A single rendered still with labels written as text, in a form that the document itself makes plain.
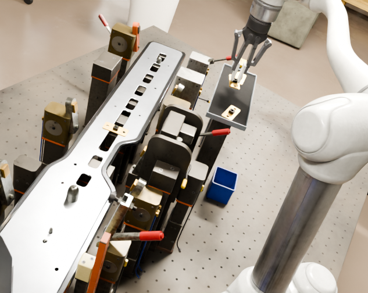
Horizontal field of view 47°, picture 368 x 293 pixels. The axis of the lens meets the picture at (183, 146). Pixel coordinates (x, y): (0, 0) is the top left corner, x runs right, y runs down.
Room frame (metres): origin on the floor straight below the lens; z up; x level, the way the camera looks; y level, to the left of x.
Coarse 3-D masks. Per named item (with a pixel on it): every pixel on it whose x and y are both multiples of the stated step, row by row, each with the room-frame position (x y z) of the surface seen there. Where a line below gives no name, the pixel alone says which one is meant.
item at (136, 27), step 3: (135, 24) 1.67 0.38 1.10; (138, 24) 1.69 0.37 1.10; (135, 27) 1.66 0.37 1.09; (138, 27) 1.67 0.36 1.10; (135, 30) 1.66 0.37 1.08; (138, 30) 1.67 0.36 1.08; (135, 33) 1.66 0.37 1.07; (138, 33) 1.67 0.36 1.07; (138, 36) 1.69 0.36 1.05; (135, 39) 1.66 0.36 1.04; (138, 39) 1.69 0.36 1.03; (135, 42) 1.66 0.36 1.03; (138, 42) 1.69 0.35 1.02; (135, 45) 1.66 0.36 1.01; (138, 45) 1.68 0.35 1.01; (135, 48) 1.66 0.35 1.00; (138, 48) 1.69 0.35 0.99; (135, 51) 1.66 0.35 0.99
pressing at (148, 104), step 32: (160, 64) 1.61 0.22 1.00; (128, 96) 1.30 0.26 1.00; (160, 96) 1.37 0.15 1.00; (96, 128) 1.06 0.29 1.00; (128, 128) 1.12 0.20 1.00; (64, 160) 0.87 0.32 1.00; (32, 192) 0.72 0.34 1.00; (64, 192) 0.76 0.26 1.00; (96, 192) 0.80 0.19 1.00; (32, 224) 0.63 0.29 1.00; (64, 224) 0.66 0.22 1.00; (96, 224) 0.69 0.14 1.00; (32, 256) 0.54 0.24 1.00; (64, 256) 0.57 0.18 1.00; (32, 288) 0.47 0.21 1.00; (64, 288) 0.49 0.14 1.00
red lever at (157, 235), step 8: (144, 232) 0.63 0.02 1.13; (152, 232) 0.62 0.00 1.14; (160, 232) 0.63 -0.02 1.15; (112, 240) 0.62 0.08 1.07; (120, 240) 0.62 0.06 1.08; (128, 240) 0.62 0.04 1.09; (136, 240) 0.62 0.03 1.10; (144, 240) 0.61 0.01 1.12; (152, 240) 0.61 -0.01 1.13; (160, 240) 0.61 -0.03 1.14
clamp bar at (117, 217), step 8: (112, 192) 0.63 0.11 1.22; (112, 200) 0.61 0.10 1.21; (120, 200) 0.62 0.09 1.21; (128, 200) 0.62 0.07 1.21; (120, 208) 0.61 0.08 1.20; (128, 208) 0.61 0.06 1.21; (136, 208) 0.62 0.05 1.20; (112, 216) 0.63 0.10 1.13; (120, 216) 0.61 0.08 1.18; (112, 224) 0.61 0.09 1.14; (104, 232) 0.61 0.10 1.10; (112, 232) 0.61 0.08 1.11
